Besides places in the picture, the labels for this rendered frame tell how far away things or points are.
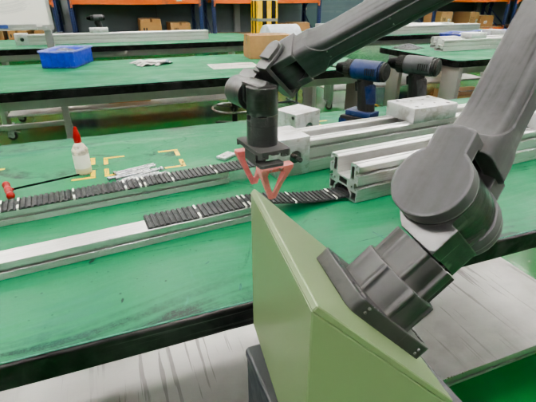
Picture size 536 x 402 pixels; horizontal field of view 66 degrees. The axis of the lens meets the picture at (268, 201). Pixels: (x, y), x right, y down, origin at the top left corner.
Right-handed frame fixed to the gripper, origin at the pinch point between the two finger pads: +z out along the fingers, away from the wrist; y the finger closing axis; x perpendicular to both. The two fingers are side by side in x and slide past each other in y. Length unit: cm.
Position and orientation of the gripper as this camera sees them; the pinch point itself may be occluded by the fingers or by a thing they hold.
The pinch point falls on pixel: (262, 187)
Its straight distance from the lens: 81.0
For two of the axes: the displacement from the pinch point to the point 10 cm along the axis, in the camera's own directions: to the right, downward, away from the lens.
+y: -4.6, -4.0, 7.9
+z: 0.0, 8.9, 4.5
